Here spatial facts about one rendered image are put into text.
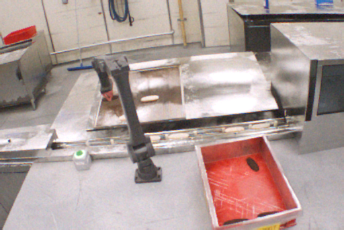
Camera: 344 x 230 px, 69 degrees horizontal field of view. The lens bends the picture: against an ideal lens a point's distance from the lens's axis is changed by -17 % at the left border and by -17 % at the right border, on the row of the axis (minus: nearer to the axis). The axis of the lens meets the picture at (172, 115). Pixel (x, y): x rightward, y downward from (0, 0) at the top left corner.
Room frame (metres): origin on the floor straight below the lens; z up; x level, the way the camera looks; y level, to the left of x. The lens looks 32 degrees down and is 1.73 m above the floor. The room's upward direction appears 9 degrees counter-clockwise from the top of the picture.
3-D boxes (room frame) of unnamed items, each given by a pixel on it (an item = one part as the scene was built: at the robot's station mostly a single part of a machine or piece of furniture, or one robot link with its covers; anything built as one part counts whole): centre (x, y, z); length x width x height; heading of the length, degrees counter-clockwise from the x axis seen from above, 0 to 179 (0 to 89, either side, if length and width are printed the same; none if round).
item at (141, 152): (0.99, 0.16, 0.94); 0.09 x 0.05 x 0.10; 21
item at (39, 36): (4.42, 2.29, 0.44); 0.70 x 0.55 x 0.87; 86
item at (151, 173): (0.97, 0.14, 0.86); 0.12 x 0.09 x 0.08; 86
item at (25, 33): (4.42, 2.29, 0.94); 0.51 x 0.36 x 0.13; 90
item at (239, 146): (0.78, -0.24, 0.88); 0.49 x 0.34 x 0.10; 0
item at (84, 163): (1.10, 0.47, 0.84); 0.08 x 0.08 x 0.11; 86
